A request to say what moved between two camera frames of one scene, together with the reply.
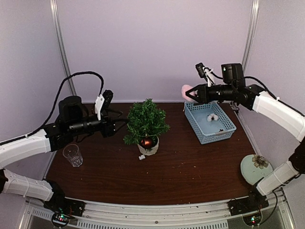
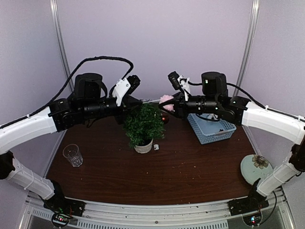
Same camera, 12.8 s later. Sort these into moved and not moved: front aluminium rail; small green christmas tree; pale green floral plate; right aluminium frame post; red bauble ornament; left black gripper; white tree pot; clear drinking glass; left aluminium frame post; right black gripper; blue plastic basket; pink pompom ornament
Moved: white tree pot; pink pompom ornament; left black gripper; right black gripper; red bauble ornament
Not moved: small green christmas tree; blue plastic basket; clear drinking glass; right aluminium frame post; left aluminium frame post; front aluminium rail; pale green floral plate
